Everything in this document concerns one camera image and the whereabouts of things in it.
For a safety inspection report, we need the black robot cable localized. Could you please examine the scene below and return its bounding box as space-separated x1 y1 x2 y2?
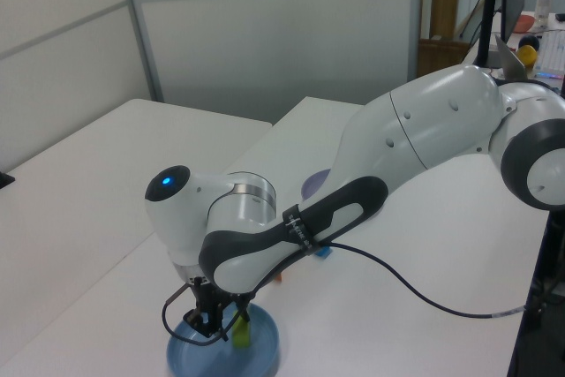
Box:
161 239 529 347

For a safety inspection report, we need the clear plastic bottle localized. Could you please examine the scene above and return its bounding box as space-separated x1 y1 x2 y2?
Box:
534 0 554 29

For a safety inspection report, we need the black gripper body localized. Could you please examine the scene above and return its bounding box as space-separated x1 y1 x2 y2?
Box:
190 276 242 311

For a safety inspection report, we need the wooden cabinet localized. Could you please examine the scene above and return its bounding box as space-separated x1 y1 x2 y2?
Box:
417 0 472 79

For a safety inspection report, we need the green rectangular block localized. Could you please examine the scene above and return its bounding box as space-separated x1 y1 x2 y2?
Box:
231 314 252 350

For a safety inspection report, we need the black monitor stand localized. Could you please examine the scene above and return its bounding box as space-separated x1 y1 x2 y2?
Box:
476 0 503 67

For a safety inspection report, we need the black frame stand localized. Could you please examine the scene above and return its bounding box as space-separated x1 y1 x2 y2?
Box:
506 208 565 377

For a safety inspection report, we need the black cable strap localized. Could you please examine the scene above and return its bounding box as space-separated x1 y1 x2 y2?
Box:
282 204 317 257

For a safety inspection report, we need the purple plate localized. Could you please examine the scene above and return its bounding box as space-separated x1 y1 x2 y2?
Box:
300 168 335 201

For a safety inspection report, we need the blue plate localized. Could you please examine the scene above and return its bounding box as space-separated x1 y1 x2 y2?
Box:
166 304 283 377

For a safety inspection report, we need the white keyboard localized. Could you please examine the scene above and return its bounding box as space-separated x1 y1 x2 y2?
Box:
532 30 565 82

